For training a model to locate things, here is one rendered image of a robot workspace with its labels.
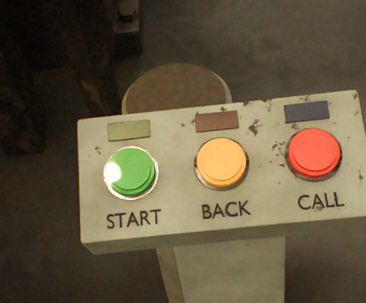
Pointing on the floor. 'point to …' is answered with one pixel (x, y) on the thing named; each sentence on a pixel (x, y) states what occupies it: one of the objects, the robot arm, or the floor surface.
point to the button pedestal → (227, 195)
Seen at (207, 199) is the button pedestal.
